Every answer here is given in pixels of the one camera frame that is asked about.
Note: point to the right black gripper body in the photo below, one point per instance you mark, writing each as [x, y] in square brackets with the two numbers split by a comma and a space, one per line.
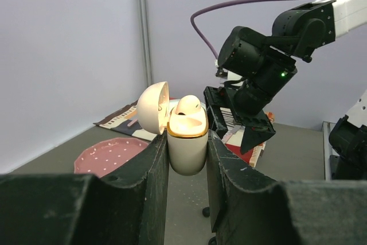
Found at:
[215, 98]

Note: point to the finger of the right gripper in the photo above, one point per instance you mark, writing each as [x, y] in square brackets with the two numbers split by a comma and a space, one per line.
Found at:
[255, 136]

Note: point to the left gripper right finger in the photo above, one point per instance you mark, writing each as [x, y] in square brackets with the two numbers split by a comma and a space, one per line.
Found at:
[248, 207]

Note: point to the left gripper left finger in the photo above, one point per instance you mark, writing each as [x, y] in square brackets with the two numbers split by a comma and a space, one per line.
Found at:
[127, 206]

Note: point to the cream earbud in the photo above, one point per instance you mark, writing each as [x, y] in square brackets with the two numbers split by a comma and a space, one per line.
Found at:
[188, 105]

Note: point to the cream earbud charging case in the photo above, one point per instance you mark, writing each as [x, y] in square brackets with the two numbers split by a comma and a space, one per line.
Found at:
[187, 135]

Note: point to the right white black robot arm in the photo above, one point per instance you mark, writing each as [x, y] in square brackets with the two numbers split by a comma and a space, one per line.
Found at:
[266, 64]

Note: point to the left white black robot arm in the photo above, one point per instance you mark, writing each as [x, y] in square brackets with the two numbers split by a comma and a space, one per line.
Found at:
[348, 144]

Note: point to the black earbud lower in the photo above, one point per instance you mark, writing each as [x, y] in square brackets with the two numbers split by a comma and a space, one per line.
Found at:
[206, 212]

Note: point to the pink dotted plate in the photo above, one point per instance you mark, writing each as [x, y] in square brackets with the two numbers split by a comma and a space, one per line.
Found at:
[106, 156]

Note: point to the white paper plate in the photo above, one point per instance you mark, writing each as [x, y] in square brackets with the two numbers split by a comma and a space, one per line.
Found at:
[174, 102]

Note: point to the patterned orange cloth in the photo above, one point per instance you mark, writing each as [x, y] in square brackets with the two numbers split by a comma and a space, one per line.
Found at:
[118, 121]

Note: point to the pink handled utensil upper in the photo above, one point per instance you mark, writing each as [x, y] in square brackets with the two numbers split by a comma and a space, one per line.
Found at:
[132, 122]

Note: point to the aluminium frame profile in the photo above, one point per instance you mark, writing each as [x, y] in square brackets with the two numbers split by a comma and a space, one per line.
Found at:
[144, 30]

